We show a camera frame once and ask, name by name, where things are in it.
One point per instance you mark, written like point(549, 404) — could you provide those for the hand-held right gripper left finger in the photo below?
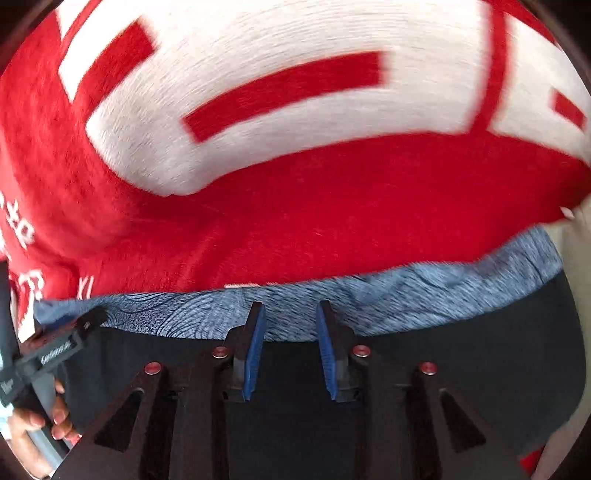
point(251, 355)

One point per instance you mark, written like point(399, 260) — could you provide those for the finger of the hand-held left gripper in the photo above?
point(90, 321)

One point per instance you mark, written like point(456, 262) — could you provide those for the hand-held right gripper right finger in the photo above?
point(328, 355)

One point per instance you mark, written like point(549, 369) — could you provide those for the black pants with blue waistband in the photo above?
point(461, 323)

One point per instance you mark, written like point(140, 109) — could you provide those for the person's left hand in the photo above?
point(27, 431)

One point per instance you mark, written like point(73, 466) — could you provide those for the red printed blanket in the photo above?
point(323, 184)

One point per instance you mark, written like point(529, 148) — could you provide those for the beige bed sheet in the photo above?
point(577, 258)

